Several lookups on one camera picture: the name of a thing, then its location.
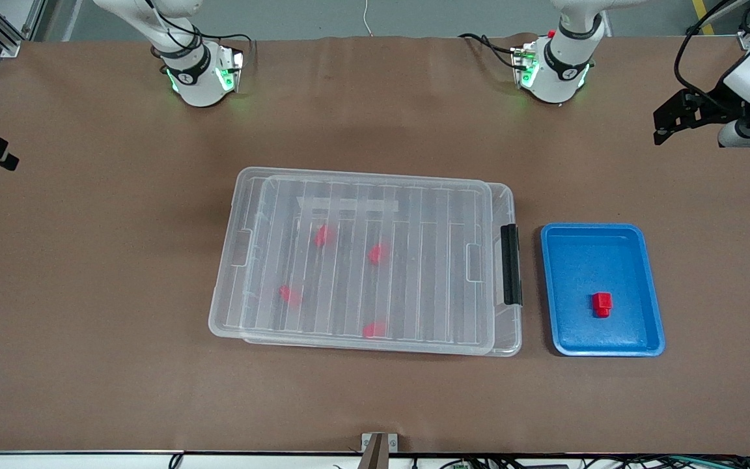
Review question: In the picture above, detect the clear plastic storage box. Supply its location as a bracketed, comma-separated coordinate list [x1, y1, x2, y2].
[242, 173, 523, 358]

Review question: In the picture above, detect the green cable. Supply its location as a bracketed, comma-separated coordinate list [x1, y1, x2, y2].
[658, 455, 743, 469]

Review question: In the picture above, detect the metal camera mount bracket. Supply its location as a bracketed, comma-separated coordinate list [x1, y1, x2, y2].
[360, 433, 399, 469]

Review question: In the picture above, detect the blue plastic tray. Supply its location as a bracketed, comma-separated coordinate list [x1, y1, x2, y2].
[540, 223, 667, 358]

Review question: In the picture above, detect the black base cable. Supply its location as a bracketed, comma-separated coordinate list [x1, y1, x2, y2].
[202, 34, 256, 51]
[458, 33, 524, 70]

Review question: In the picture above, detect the clear plastic box lid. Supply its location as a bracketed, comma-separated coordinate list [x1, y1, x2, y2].
[208, 167, 497, 356]

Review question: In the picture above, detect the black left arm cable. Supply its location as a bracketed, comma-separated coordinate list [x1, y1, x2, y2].
[673, 0, 750, 115]

